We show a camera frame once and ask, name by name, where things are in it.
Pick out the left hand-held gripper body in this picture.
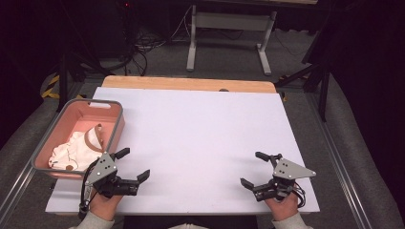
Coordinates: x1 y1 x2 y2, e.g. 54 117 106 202
84 151 140 199

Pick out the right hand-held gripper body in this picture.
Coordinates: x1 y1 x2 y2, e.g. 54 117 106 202
252 157 317 202

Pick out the person's left hand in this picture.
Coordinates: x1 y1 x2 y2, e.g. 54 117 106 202
89 191 124 221

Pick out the person's right hand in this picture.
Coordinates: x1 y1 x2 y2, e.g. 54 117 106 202
265 193 300 221

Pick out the white garment with brown trim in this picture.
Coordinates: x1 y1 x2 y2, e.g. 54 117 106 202
48 123 106 172

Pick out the pink basket with grey rim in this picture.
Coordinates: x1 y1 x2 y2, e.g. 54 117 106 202
31 97 126 181

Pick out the white board table cover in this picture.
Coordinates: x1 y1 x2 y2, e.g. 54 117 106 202
45 87 321 216

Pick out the wooden table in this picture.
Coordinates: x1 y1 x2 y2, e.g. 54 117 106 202
100 74 278 94

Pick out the black tripod stand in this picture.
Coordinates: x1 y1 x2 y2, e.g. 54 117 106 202
274 18 332 123

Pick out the white metal stand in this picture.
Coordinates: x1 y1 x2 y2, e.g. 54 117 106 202
185 4 278 76

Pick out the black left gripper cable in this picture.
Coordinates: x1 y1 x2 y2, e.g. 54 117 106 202
77 157 100 220

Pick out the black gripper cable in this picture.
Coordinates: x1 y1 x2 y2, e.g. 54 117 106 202
291 181 307 209
77 157 100 220

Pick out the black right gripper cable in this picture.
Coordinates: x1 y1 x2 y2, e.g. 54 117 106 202
291 181 307 209

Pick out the aluminium rail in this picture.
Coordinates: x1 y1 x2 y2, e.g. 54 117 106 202
0 166 36 225
306 92 374 229

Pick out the bundle of floor cables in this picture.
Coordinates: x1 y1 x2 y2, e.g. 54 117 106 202
125 12 194 77

